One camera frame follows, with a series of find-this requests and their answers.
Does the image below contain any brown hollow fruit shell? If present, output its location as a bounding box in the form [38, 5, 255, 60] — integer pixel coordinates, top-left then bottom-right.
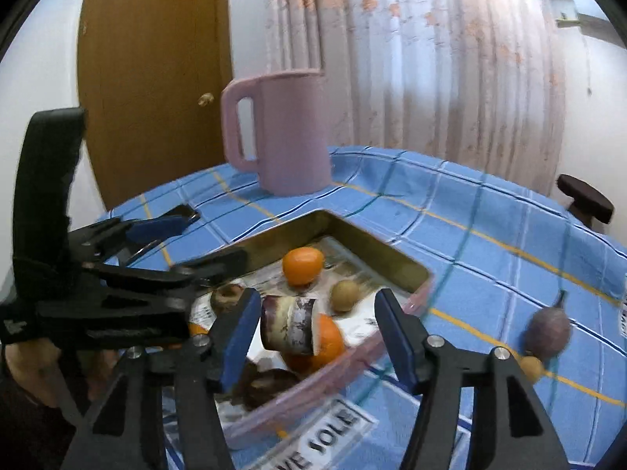
[243, 369, 302, 411]
[210, 284, 246, 311]

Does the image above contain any wooden door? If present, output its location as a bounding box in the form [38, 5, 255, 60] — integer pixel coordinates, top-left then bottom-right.
[76, 0, 235, 211]

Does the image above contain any long sugarcane piece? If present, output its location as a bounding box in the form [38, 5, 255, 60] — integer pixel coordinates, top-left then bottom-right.
[259, 295, 319, 356]

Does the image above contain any small tan longan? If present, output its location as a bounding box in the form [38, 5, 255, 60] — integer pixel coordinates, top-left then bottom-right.
[519, 355, 546, 381]
[330, 280, 362, 313]

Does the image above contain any blue plaid tablecloth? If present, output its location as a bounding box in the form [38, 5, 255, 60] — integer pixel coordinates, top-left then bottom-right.
[103, 145, 627, 470]

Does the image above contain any large orange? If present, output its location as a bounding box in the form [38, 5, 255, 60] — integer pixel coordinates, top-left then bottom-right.
[284, 313, 346, 373]

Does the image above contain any pink plastic pitcher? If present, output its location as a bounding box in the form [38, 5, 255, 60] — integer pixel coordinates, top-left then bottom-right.
[220, 69, 333, 197]

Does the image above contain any air conditioner cable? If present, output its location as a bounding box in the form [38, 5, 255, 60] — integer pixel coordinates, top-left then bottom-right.
[583, 34, 593, 96]

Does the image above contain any person's left hand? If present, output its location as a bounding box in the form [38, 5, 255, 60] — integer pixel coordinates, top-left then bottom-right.
[0, 340, 64, 407]

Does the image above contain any white air conditioner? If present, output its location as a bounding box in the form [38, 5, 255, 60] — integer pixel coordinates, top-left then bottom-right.
[556, 0, 615, 27]

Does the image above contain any purple passion fruit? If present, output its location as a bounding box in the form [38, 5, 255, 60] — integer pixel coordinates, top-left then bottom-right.
[525, 290, 573, 357]

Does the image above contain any pink metal tin box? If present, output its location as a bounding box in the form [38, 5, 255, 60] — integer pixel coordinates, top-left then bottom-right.
[188, 208, 436, 451]

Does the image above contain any white cloth label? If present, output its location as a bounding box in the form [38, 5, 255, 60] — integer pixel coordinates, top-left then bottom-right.
[245, 399, 378, 470]

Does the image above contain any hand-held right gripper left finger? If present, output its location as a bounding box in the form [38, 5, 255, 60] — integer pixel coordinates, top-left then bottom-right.
[61, 288, 263, 470]

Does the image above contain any oval medium orange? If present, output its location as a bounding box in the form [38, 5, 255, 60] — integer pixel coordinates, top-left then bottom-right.
[283, 247, 326, 287]

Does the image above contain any dark wooden stool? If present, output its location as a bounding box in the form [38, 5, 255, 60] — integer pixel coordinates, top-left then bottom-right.
[557, 174, 614, 228]

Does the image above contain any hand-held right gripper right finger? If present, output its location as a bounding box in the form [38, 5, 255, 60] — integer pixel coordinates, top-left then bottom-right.
[375, 289, 571, 470]

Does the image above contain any floral sheer curtain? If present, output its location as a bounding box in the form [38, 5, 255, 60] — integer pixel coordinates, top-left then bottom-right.
[262, 0, 569, 194]

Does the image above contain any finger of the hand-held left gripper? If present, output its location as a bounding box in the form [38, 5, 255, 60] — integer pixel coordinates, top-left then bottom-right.
[98, 247, 248, 304]
[69, 204, 201, 268]

